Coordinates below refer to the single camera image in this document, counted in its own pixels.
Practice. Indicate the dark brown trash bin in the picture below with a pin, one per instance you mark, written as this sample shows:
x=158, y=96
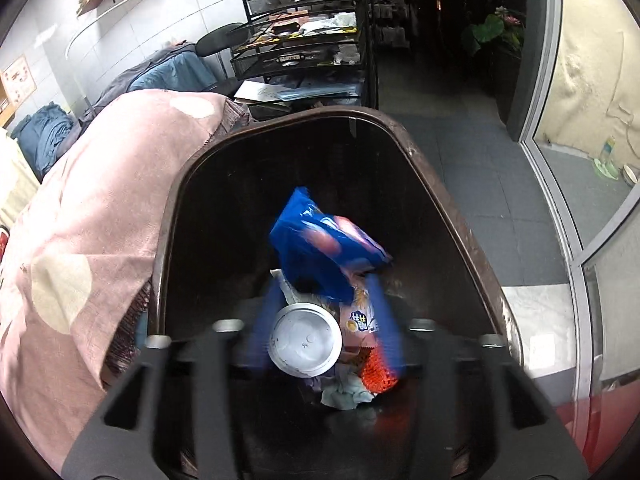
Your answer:
x=225, y=210

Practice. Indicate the green dish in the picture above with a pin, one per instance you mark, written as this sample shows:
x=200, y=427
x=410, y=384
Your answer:
x=605, y=170

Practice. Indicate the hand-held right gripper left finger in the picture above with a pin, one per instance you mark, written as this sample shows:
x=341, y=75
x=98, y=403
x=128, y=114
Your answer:
x=262, y=325

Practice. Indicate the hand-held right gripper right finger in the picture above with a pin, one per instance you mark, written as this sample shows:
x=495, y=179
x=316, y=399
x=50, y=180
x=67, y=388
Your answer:
x=387, y=332

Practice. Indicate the cream cloth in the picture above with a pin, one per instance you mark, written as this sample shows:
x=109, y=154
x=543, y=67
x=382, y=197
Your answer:
x=17, y=180

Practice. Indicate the black office chair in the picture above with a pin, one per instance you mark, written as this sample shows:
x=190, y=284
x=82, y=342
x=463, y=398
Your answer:
x=217, y=40

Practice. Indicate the orange foam net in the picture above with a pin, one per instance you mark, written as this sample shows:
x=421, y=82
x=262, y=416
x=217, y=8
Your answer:
x=379, y=374

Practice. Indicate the wall poster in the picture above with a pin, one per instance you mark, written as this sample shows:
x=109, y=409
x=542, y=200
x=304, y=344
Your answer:
x=19, y=79

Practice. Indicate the light blue cloth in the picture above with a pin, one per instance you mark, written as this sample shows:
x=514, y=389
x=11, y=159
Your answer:
x=345, y=395

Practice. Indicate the white curved tube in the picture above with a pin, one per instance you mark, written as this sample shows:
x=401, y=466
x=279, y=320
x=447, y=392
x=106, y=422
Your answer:
x=115, y=7

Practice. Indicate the blue denim cloth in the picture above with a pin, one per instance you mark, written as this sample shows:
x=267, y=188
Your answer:
x=175, y=72

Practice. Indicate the grey cloth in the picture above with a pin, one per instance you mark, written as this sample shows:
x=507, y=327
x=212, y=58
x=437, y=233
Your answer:
x=107, y=95

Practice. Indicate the white paper sheet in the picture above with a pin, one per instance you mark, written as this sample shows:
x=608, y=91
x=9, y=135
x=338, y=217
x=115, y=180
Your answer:
x=260, y=92

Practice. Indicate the grey glass door frame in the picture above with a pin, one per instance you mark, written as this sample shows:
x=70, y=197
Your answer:
x=550, y=135

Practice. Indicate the green potted plant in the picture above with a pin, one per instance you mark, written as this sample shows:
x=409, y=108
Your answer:
x=492, y=32

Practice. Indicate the white bowl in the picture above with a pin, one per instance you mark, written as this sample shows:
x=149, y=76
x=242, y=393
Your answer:
x=630, y=175

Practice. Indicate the white round plastic lid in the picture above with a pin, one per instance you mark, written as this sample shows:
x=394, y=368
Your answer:
x=305, y=340

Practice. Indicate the small clear bottle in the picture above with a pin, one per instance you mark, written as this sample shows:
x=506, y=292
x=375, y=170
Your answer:
x=608, y=150

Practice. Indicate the blue snack bag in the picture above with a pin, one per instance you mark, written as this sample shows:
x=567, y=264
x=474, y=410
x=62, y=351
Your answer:
x=320, y=245

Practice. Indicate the pink blanket with cream dots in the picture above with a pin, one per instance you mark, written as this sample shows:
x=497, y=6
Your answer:
x=100, y=210

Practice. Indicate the pink snack packet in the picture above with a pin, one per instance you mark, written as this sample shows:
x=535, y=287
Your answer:
x=357, y=320

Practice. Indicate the blue folded cloth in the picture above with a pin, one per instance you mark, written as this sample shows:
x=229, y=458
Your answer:
x=45, y=135

